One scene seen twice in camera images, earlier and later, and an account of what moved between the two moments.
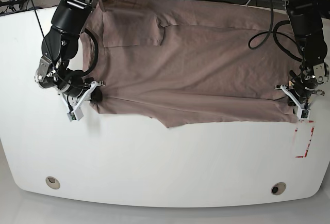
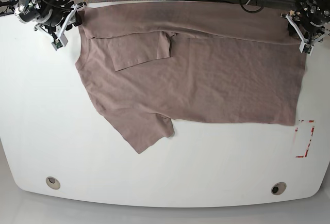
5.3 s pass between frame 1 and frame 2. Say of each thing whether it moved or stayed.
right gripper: moved
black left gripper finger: moved
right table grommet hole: stayed
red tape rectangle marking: stayed
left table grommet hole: stayed
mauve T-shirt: moved
